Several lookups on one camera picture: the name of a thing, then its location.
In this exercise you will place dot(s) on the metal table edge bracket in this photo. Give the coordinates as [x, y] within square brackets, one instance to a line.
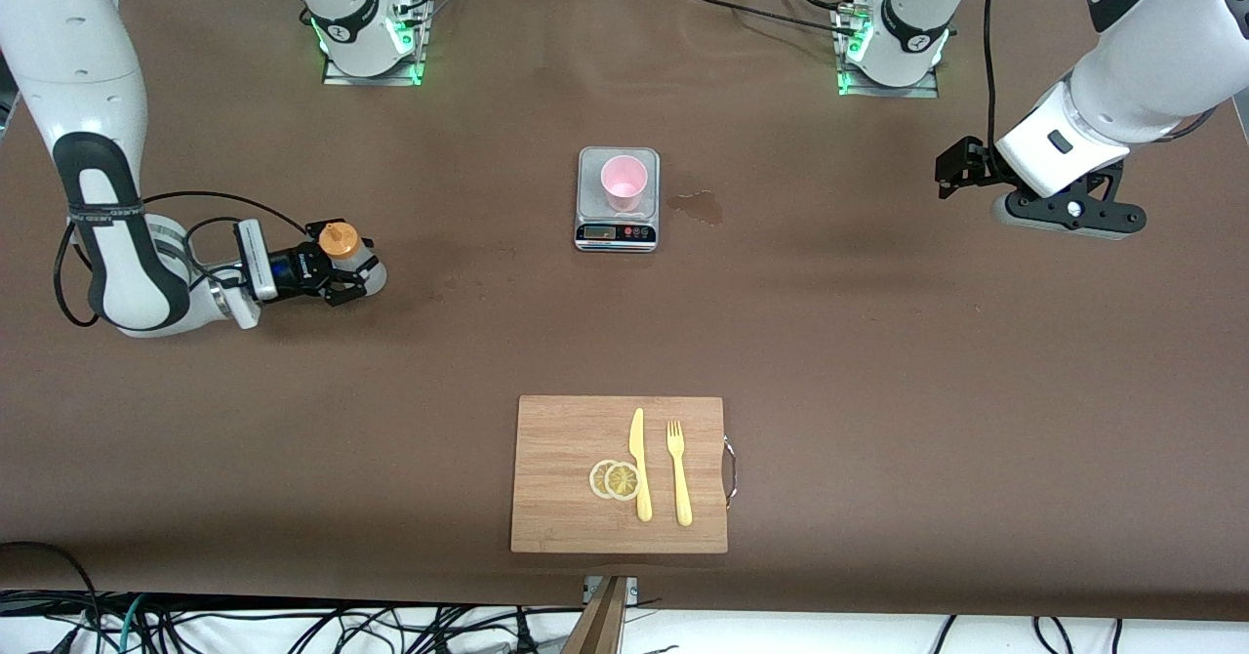
[632, 588]

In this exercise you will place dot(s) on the yellow plastic fork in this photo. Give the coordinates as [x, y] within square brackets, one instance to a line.
[680, 478]

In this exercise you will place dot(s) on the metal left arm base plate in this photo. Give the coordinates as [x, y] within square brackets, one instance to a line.
[922, 90]

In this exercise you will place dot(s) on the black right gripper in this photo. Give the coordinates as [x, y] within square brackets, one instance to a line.
[304, 269]

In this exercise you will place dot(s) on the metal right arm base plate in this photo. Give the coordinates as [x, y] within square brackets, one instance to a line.
[337, 76]

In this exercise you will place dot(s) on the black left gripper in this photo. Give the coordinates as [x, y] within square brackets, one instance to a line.
[972, 168]

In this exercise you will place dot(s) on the wooden beam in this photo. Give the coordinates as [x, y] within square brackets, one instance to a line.
[597, 625]

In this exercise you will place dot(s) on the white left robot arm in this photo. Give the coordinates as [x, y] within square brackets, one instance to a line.
[1142, 88]

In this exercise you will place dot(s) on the pink plastic cup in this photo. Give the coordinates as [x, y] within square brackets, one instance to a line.
[624, 181]

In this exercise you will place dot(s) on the clear sauce bottle orange cap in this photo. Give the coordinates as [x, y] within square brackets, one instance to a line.
[340, 240]

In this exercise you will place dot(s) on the silver digital kitchen scale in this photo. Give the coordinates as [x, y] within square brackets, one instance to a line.
[593, 171]

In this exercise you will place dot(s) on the wooden cutting board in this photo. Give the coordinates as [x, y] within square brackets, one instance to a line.
[556, 478]

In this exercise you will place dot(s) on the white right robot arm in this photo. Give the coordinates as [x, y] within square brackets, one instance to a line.
[83, 78]

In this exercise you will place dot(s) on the lemon slice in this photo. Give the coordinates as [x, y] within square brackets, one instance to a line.
[623, 481]
[596, 479]

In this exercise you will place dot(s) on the yellow plastic knife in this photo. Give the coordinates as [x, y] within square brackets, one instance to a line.
[640, 459]

